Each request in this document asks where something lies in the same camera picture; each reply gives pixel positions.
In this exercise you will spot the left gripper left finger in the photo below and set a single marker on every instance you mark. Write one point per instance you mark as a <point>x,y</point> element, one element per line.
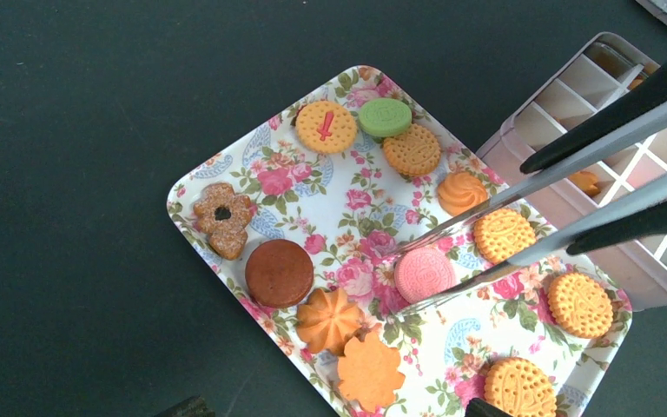
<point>194,406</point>

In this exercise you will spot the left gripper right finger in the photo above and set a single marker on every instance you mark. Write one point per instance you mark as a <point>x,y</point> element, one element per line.
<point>477,407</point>

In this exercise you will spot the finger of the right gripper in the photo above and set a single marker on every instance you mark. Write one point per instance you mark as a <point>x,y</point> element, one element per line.
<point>650,221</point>
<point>629,119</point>

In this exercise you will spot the metal tongs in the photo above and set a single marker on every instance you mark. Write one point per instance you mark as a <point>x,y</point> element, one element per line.
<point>553,241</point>

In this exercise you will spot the pink divided cookie tin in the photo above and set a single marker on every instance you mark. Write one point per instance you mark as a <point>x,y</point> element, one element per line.
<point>605,69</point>

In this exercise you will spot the pink sandwich cookie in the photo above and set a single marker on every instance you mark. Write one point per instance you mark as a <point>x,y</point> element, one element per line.
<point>423,272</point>

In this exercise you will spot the orange ridged swirl cookie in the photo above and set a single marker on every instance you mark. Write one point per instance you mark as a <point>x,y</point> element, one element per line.
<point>328,320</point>

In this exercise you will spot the dark brown round cookie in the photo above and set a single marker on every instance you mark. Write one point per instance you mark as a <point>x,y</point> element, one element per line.
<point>279,274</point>

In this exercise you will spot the brown flower cookie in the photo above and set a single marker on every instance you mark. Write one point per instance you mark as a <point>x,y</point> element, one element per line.
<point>223,216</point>

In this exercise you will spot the green macaron cookie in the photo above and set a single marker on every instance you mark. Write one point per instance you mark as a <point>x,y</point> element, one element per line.
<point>384,117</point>

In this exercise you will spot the yellow cracker with red mark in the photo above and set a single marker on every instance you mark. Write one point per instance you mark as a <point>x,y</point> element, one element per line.
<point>326,127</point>

